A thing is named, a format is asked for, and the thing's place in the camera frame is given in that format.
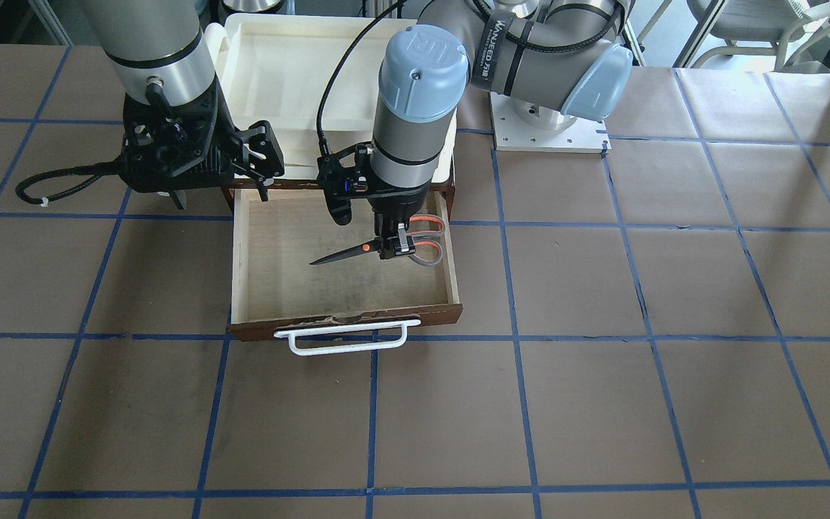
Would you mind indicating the white plastic tray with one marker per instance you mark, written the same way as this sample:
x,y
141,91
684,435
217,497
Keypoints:
x,y
275,67

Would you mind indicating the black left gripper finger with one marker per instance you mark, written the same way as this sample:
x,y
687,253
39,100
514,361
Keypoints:
x,y
406,244
390,243

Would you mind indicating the dark wooden drawer cabinet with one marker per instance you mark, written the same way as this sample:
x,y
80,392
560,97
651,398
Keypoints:
x,y
444,194

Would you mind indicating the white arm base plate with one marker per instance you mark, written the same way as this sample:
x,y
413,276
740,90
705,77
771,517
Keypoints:
x,y
524,126

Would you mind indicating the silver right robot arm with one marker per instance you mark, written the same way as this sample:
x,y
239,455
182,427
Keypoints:
x,y
152,39

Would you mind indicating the grey office chair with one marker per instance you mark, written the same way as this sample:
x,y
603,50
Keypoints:
x,y
782,29

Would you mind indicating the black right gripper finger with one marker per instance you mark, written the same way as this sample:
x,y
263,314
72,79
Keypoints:
x,y
259,156

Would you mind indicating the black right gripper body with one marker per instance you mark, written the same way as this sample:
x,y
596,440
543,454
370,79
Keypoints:
x,y
255,148

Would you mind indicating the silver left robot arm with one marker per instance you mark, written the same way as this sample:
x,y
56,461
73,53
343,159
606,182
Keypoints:
x,y
572,62

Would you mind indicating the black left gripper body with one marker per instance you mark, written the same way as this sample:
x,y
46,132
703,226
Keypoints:
x,y
391,205

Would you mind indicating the grey orange scissors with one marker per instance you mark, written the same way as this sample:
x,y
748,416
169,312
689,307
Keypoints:
x,y
427,238

